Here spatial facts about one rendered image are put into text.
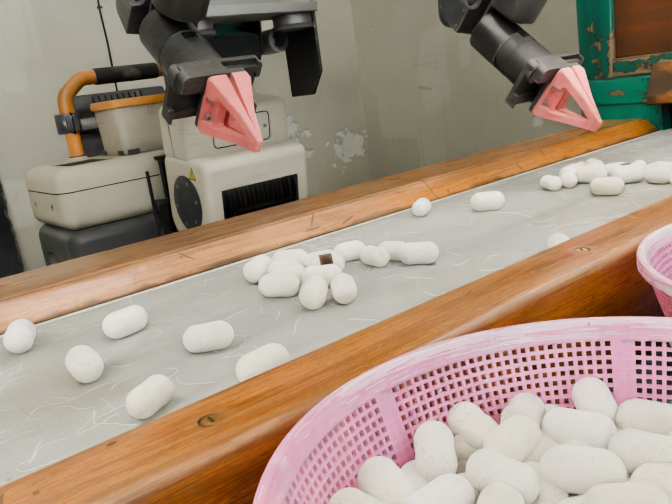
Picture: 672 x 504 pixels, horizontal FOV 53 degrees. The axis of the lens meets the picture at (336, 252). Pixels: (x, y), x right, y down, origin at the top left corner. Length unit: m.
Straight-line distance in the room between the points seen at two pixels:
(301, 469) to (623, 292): 0.30
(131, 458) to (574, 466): 0.18
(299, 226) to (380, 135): 2.50
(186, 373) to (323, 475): 0.17
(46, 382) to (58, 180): 0.95
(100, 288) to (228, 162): 0.60
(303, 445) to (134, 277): 0.40
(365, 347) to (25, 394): 0.23
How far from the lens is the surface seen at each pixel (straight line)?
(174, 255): 0.68
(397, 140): 3.16
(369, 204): 0.81
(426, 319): 0.40
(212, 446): 0.30
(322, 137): 3.14
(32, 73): 2.60
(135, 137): 1.50
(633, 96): 1.38
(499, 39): 0.91
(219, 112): 0.71
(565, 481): 0.30
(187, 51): 0.73
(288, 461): 0.27
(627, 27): 1.39
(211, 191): 1.19
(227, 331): 0.46
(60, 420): 0.43
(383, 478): 0.29
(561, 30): 2.57
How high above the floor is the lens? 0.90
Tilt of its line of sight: 14 degrees down
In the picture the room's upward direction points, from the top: 8 degrees counter-clockwise
